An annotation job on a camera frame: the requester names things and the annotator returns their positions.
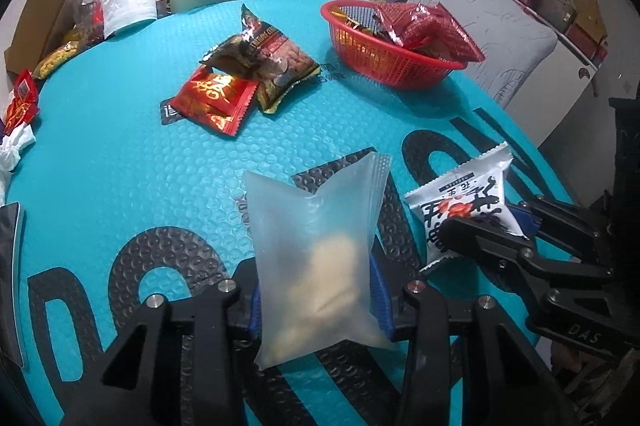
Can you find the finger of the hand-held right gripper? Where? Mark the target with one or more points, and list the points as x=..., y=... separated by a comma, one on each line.
x=560, y=221
x=480, y=238

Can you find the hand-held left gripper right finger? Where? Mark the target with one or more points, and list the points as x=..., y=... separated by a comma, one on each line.
x=385, y=306

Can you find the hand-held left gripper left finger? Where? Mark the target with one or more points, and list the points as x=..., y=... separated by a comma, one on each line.
x=240, y=303

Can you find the white snack packet red print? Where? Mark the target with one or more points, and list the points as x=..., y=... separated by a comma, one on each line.
x=465, y=201

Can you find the clear bag of nuts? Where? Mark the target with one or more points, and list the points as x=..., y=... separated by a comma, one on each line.
x=320, y=256

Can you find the red plastic basket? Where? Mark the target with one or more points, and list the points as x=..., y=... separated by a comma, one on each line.
x=390, y=61

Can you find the white chest freezer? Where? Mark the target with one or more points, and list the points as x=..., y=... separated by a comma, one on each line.
x=570, y=81

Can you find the brown cardboard box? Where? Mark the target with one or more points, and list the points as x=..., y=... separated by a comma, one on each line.
x=590, y=21

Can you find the red packet gold text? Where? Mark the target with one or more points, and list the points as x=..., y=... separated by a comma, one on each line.
x=200, y=118

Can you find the white chair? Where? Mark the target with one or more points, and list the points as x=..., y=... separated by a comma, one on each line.
x=480, y=31

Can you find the red packet gold print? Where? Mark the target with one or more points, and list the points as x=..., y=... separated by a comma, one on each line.
x=220, y=88

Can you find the yellow snack packet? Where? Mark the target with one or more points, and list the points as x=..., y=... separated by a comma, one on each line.
x=355, y=26

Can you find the black peanut snack packet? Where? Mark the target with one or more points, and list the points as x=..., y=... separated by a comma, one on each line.
x=270, y=56

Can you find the crumpled white tissue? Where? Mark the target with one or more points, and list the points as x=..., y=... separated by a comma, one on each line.
x=15, y=146

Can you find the red gold candy bag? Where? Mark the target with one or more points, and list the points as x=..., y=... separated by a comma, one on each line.
x=17, y=116

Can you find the red packet with code label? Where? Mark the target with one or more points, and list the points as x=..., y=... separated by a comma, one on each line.
x=25, y=88

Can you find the yellow corn snack bag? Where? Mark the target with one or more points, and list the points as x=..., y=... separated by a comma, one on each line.
x=57, y=58

